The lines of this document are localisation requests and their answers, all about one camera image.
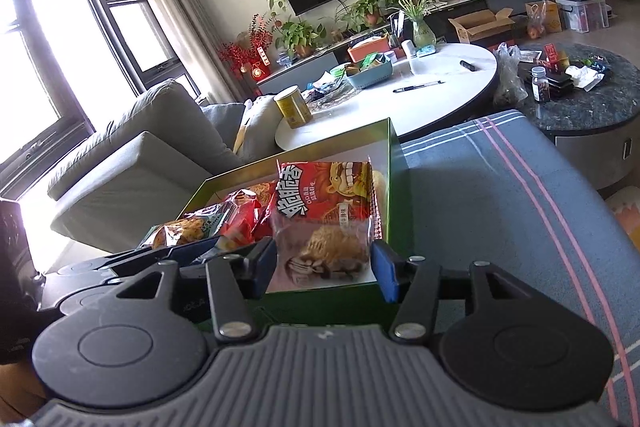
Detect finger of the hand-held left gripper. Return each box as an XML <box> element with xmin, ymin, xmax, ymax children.
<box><xmin>105</xmin><ymin>236</ymin><xmax>227</xmax><ymax>266</ymax></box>

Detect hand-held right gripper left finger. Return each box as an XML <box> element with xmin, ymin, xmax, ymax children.
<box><xmin>115</xmin><ymin>237</ymin><xmax>278</xmax><ymax>342</ymax></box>

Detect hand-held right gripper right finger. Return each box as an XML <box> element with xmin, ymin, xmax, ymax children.
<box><xmin>371</xmin><ymin>239</ymin><xmax>531</xmax><ymax>342</ymax></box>

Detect green snack packet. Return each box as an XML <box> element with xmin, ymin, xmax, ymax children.
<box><xmin>142</xmin><ymin>206</ymin><xmax>236</xmax><ymax>250</ymax></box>

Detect red round-print snack packet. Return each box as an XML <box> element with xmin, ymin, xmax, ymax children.
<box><xmin>220</xmin><ymin>202</ymin><xmax>273</xmax><ymax>253</ymax></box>

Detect red noodle-print snack packet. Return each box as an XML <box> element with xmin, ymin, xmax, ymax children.
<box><xmin>225</xmin><ymin>182</ymin><xmax>278</xmax><ymax>220</ymax></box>

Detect green cardboard box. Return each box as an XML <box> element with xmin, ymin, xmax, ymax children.
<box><xmin>177</xmin><ymin>118</ymin><xmax>413</xmax><ymax>333</ymax></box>

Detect red cartoon noodle snack packet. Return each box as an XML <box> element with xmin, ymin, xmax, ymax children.
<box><xmin>267</xmin><ymin>159</ymin><xmax>383</xmax><ymax>295</ymax></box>

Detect grey sofa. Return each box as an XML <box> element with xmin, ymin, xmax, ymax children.
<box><xmin>47</xmin><ymin>78</ymin><xmax>281</xmax><ymax>253</ymax></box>

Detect blue striped cushion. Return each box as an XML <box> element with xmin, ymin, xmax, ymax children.
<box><xmin>400</xmin><ymin>109</ymin><xmax>640</xmax><ymax>427</ymax></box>

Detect yellow can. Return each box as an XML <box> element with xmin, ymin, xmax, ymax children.
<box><xmin>273</xmin><ymin>88</ymin><xmax>314</xmax><ymax>129</ymax></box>

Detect white oval table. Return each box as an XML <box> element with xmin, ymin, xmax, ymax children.
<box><xmin>275</xmin><ymin>43</ymin><xmax>498</xmax><ymax>152</ymax></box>

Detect black pen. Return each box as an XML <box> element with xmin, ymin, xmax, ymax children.
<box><xmin>392</xmin><ymin>80</ymin><xmax>443</xmax><ymax>94</ymax></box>

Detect pile of dark wrappers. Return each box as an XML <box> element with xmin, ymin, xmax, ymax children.
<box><xmin>305</xmin><ymin>69</ymin><xmax>361</xmax><ymax>108</ymax></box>

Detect blue plastic basket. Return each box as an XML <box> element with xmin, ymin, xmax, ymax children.
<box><xmin>345</xmin><ymin>54</ymin><xmax>394</xmax><ymax>88</ymax></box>

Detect red flower decoration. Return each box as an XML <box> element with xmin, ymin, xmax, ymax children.
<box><xmin>217</xmin><ymin>14</ymin><xmax>273</xmax><ymax>80</ymax></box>

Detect orange box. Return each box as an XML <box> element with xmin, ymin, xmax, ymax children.
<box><xmin>347</xmin><ymin>34</ymin><xmax>393</xmax><ymax>64</ymax></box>

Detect white plastic bag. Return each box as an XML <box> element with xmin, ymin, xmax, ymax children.
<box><xmin>492</xmin><ymin>43</ymin><xmax>528</xmax><ymax>108</ymax></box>

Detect black-framed window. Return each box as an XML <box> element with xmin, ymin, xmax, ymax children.
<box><xmin>0</xmin><ymin>0</ymin><xmax>183</xmax><ymax>188</ymax></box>

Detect glass jar with dark contents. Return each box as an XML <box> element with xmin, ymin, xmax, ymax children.
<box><xmin>531</xmin><ymin>67</ymin><xmax>551</xmax><ymax>102</ymax></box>

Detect glass vase with spider plant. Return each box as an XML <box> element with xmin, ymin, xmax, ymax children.
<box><xmin>387</xmin><ymin>0</ymin><xmax>446</xmax><ymax>48</ymax></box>

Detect pastel patterned rug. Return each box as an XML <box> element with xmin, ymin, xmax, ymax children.
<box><xmin>605</xmin><ymin>187</ymin><xmax>640</xmax><ymax>253</ymax></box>

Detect beige curtain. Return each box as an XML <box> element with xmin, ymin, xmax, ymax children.
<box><xmin>117</xmin><ymin>0</ymin><xmax>251</xmax><ymax>102</ymax></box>

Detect dark marble round table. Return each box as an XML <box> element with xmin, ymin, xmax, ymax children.
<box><xmin>492</xmin><ymin>43</ymin><xmax>640</xmax><ymax>192</ymax></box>

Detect black trays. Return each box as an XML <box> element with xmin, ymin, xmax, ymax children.
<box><xmin>547</xmin><ymin>69</ymin><xmax>573</xmax><ymax>95</ymax></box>

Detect open cardboard box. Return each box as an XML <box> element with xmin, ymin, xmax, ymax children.
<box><xmin>448</xmin><ymin>8</ymin><xmax>516</xmax><ymax>44</ymax></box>

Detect red box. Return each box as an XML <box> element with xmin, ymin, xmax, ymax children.
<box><xmin>542</xmin><ymin>43</ymin><xmax>571</xmax><ymax>70</ymax></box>

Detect white tissue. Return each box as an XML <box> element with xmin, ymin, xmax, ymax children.
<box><xmin>570</xmin><ymin>64</ymin><xmax>606</xmax><ymax>92</ymax></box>

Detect clear storage box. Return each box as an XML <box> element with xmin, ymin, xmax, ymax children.
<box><xmin>556</xmin><ymin>0</ymin><xmax>611</xmax><ymax>32</ymax></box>

